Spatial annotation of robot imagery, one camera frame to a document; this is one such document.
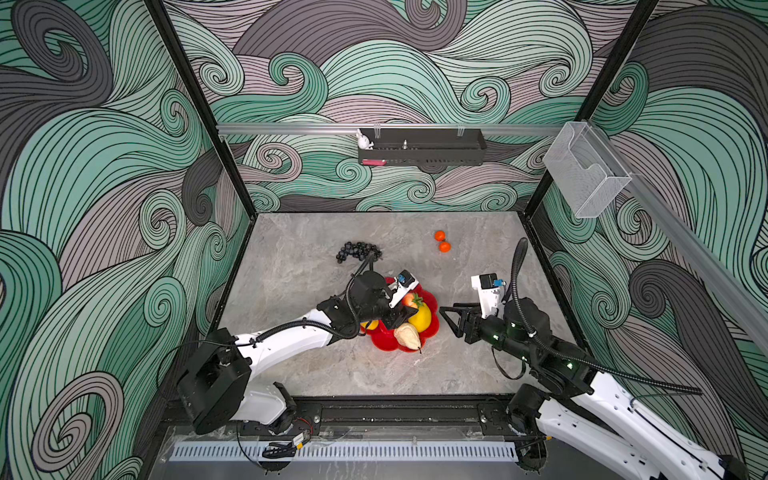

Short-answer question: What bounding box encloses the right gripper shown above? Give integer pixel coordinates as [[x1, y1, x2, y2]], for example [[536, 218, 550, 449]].
[[441, 300, 541, 367]]

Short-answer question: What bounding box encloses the red flower-shaped fruit bowl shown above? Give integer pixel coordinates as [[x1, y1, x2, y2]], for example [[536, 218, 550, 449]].
[[366, 285, 440, 353]]

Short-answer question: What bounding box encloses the large yellow lemon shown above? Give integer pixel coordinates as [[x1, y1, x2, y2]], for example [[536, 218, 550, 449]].
[[408, 304, 432, 333]]

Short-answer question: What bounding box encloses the black grape bunch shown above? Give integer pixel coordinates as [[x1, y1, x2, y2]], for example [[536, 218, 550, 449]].
[[335, 242, 383, 264]]

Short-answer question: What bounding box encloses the beige pear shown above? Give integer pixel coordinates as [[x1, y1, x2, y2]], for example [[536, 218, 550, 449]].
[[393, 322, 422, 351]]

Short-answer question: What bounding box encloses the small yellow lemon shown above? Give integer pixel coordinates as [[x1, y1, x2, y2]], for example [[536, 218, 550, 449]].
[[361, 320, 380, 331]]

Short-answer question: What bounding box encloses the red strawberry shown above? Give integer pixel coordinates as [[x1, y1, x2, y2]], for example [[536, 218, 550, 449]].
[[402, 291, 423, 309]]

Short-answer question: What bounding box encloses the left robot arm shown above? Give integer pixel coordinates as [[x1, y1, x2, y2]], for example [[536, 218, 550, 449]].
[[176, 256, 419, 435]]

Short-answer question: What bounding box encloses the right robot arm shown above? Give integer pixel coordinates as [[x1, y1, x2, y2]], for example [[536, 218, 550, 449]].
[[439, 239, 749, 479]]

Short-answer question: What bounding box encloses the white figurine on shelf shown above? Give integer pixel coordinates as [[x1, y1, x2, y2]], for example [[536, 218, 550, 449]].
[[355, 129, 374, 150]]

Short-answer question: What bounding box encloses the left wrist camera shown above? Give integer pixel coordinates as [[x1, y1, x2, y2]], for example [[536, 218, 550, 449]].
[[388, 270, 419, 309]]

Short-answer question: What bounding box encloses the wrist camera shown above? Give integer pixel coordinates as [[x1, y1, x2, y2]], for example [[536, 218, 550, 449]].
[[388, 270, 419, 309], [471, 273, 506, 319]]

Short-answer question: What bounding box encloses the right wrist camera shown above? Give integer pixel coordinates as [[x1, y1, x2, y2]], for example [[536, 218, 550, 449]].
[[471, 273, 506, 319]]

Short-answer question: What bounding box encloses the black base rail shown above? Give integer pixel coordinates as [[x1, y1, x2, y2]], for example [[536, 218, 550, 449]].
[[294, 394, 524, 435]]

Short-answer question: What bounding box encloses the black wall shelf tray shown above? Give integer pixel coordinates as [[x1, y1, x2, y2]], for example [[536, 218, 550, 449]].
[[358, 129, 488, 169]]

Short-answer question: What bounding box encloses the aluminium wall rail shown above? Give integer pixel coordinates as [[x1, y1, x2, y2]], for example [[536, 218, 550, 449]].
[[216, 122, 563, 138]]

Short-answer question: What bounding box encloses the clear plastic wall bin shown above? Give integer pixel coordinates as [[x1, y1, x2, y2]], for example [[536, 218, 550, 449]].
[[543, 121, 631, 219]]

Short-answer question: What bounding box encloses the white slotted cable duct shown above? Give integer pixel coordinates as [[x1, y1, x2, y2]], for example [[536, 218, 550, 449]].
[[169, 441, 518, 463]]

